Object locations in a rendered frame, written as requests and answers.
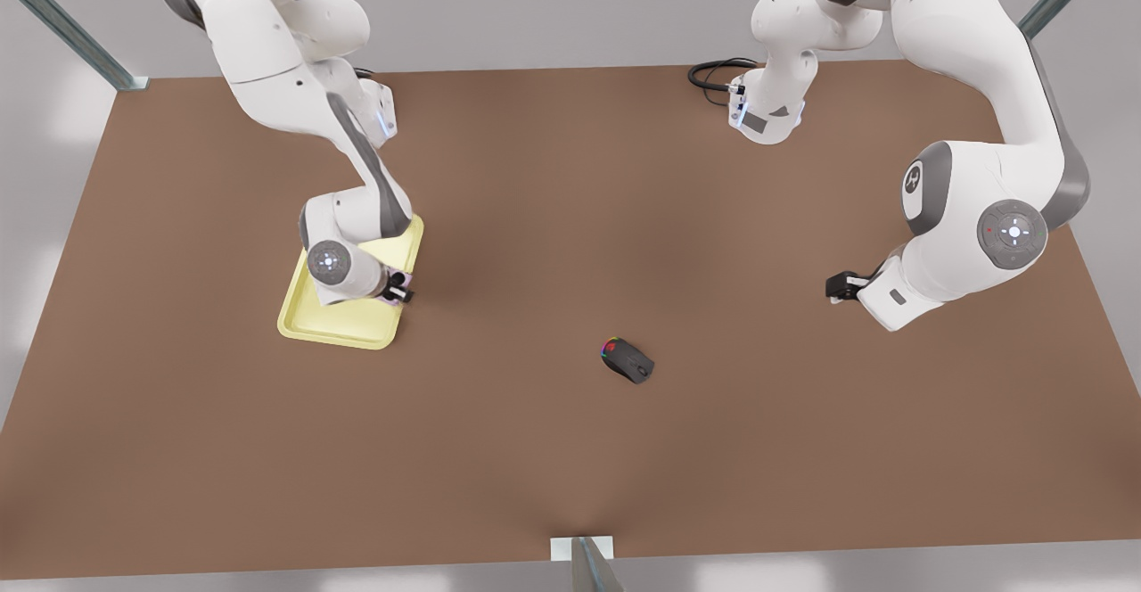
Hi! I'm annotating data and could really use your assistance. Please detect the yellow plastic tray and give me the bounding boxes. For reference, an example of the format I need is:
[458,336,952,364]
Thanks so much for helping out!
[277,214,425,350]

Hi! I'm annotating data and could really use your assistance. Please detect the black computer mouse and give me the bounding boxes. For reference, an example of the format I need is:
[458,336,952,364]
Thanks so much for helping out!
[600,336,656,385]

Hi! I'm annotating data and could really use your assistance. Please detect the black cable loop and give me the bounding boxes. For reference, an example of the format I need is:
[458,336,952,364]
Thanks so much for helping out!
[687,58,760,108]

